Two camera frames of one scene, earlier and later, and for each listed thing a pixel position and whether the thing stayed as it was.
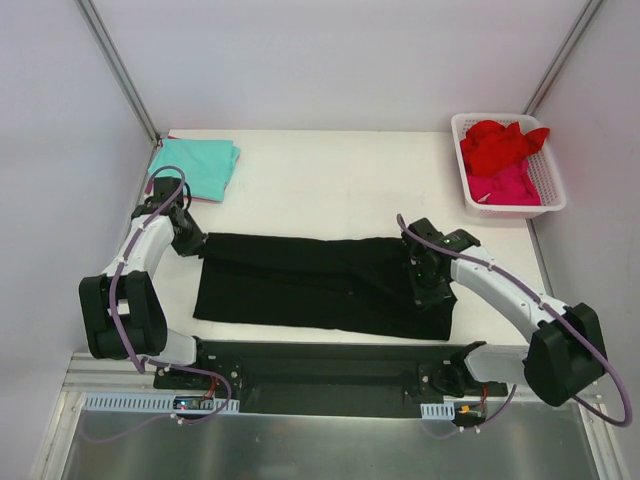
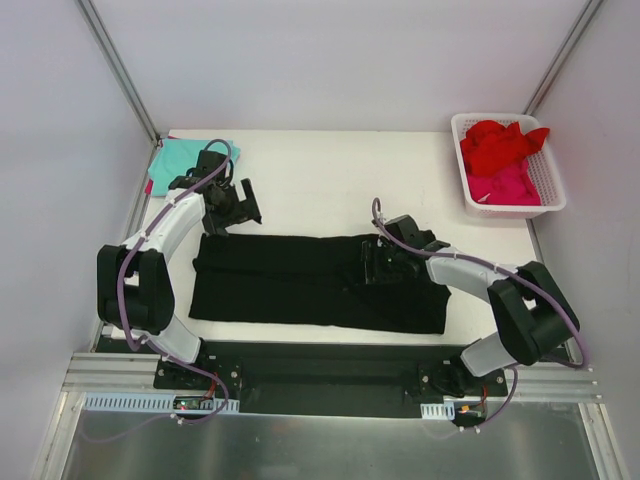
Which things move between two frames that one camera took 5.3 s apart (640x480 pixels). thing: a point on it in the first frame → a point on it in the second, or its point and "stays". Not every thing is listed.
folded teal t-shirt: (207, 164) stays
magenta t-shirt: (512, 184) stays
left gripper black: (191, 241) → (244, 208)
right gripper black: (430, 288) → (376, 264)
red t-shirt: (490, 147) stays
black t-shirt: (348, 284) stays
